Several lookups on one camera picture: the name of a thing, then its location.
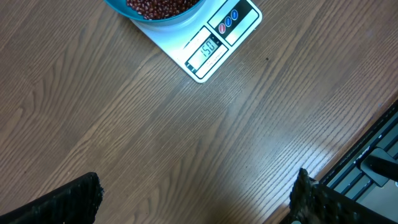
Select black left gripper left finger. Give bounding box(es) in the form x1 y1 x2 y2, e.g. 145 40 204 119
1 172 103 224

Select teal blue bowl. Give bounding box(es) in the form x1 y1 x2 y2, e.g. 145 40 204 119
104 0 205 26

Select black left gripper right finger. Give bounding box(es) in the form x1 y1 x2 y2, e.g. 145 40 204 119
288 168 397 224

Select white digital kitchen scale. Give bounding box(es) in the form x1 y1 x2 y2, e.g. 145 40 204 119
133 0 262 83

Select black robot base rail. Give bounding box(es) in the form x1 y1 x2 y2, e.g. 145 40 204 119
320 102 397 222

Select red beans in bowl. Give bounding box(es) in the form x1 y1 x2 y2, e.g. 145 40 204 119
126 0 199 20

